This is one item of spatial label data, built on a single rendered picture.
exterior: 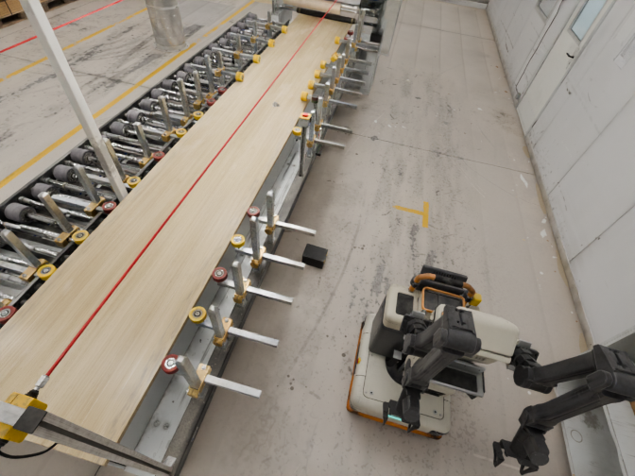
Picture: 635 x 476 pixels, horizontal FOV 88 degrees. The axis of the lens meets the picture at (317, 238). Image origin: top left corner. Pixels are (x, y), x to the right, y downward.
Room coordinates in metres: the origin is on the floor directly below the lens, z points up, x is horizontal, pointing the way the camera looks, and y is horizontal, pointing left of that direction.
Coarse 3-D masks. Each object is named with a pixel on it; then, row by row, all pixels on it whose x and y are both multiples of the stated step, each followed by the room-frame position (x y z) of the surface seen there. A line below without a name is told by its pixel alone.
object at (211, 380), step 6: (210, 378) 0.43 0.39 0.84; (216, 378) 0.44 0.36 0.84; (216, 384) 0.41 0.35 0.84; (222, 384) 0.41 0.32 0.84; (228, 384) 0.42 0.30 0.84; (234, 384) 0.42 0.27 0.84; (240, 384) 0.42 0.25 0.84; (234, 390) 0.40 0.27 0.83; (240, 390) 0.40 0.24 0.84; (246, 390) 0.40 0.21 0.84; (252, 390) 0.41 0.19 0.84; (258, 390) 0.41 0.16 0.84; (252, 396) 0.39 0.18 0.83; (258, 396) 0.39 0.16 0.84
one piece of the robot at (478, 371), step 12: (420, 360) 0.60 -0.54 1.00; (456, 360) 0.58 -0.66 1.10; (444, 372) 0.54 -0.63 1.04; (456, 372) 0.55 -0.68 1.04; (468, 372) 0.56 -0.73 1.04; (480, 372) 0.56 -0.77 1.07; (444, 384) 0.49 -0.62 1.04; (456, 384) 0.50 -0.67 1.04; (468, 384) 0.51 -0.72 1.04; (480, 384) 0.51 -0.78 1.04; (480, 396) 0.47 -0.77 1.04
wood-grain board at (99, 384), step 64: (256, 64) 3.53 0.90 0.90; (192, 128) 2.23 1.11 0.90; (256, 128) 2.36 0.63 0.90; (192, 192) 1.53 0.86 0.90; (256, 192) 1.62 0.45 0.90; (128, 256) 0.97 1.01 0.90; (192, 256) 1.03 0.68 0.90; (64, 320) 0.57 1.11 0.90; (128, 320) 0.62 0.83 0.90; (0, 384) 0.27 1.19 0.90; (64, 384) 0.31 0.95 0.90; (128, 384) 0.34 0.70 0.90; (64, 448) 0.10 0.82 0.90
